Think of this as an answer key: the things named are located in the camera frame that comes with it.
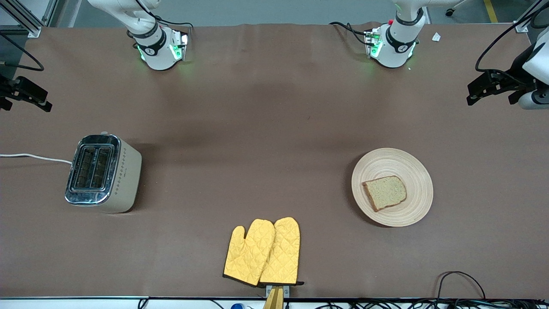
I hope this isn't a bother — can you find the round wooden plate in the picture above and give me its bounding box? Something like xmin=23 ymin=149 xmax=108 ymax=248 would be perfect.
xmin=351 ymin=148 xmax=434 ymax=227

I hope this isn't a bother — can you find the slice of brown bread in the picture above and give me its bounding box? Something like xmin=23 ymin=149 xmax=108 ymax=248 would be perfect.
xmin=362 ymin=176 xmax=407 ymax=212

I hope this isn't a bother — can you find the cream and chrome toaster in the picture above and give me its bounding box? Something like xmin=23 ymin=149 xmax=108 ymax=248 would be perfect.
xmin=65 ymin=132 xmax=142 ymax=214

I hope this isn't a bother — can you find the yellow quilted oven mitt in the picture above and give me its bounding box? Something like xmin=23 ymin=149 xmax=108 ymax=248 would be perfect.
xmin=223 ymin=219 xmax=275 ymax=287
xmin=259 ymin=217 xmax=304 ymax=286

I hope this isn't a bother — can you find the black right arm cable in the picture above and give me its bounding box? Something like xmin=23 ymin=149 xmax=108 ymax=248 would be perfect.
xmin=0 ymin=33 xmax=45 ymax=72

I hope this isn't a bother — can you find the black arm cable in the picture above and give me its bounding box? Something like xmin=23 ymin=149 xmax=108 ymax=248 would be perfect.
xmin=0 ymin=33 xmax=45 ymax=72
xmin=475 ymin=0 xmax=549 ymax=73

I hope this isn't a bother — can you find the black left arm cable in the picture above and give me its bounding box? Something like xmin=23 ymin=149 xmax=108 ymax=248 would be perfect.
xmin=475 ymin=0 xmax=549 ymax=73

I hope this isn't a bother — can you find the white toaster power cable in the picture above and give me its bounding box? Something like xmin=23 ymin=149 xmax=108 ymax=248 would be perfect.
xmin=0 ymin=153 xmax=72 ymax=165

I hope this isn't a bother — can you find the aluminium frame profile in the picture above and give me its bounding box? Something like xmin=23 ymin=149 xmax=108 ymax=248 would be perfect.
xmin=0 ymin=0 xmax=59 ymax=38

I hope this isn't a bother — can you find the black left base cable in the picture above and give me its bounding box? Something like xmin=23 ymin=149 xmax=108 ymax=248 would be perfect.
xmin=329 ymin=21 xmax=374 ymax=46

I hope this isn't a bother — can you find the black base cable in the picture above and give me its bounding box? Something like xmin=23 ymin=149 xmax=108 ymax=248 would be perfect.
xmin=329 ymin=21 xmax=374 ymax=46
xmin=152 ymin=16 xmax=194 ymax=30

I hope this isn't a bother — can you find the black right base cable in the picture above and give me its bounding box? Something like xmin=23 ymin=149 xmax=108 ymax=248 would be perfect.
xmin=152 ymin=16 xmax=194 ymax=30

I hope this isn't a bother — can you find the looped black cable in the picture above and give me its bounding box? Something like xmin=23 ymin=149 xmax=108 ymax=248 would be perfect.
xmin=437 ymin=271 xmax=486 ymax=300

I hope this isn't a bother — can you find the metal bracket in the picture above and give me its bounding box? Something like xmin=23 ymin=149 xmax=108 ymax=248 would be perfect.
xmin=265 ymin=284 xmax=290 ymax=299

